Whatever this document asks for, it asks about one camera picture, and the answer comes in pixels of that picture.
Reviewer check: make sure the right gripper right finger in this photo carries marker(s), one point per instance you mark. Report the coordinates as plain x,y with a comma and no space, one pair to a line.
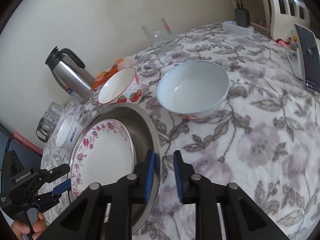
222,212

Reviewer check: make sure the white phone stand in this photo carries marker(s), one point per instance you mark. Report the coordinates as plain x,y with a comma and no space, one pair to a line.
295,61

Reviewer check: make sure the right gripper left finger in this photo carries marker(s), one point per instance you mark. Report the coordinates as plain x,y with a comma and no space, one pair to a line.
105,211

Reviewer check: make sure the white square bowl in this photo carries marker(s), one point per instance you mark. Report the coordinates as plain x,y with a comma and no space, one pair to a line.
68,133

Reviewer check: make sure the glass teapot black handle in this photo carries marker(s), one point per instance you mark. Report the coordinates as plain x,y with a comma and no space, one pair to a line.
44,130

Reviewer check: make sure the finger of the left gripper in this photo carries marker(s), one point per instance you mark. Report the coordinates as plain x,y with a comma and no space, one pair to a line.
48,176
46,201

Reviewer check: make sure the pale blue round bowl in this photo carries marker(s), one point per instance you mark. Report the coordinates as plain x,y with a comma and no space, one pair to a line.
193,90

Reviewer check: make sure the white shelf unit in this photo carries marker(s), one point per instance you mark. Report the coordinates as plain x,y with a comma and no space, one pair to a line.
276,18

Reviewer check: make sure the pink floral plate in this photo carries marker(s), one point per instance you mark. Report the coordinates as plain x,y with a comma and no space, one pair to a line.
104,154

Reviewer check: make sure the floral fleece tablecloth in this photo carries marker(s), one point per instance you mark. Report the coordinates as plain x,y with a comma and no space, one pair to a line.
264,137

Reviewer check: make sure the large stainless steel basin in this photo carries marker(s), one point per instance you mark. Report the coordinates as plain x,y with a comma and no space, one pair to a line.
144,137

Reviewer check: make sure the strawberry pattern bowl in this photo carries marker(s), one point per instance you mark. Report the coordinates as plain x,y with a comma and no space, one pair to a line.
122,87

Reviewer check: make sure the white power strip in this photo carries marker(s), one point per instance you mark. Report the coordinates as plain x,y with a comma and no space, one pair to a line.
231,26

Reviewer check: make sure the upturned small glass cup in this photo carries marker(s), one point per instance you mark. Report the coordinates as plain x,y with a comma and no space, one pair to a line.
55,109

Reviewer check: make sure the black power adapter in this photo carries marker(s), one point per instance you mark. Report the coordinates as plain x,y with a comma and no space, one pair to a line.
242,17

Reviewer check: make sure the orange snack packet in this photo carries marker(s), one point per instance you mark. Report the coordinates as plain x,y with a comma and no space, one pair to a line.
120,64
101,78

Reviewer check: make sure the smartphone on stand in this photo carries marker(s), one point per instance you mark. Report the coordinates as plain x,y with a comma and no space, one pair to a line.
308,52

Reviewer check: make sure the clear glass mug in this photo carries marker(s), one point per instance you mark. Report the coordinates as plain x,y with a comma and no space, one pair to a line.
159,35

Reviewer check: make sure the person's left hand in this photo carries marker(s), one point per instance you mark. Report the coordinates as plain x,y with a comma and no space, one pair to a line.
21,229

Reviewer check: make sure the stainless steel thermos jug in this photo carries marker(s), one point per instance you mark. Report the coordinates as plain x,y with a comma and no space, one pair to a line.
70,73

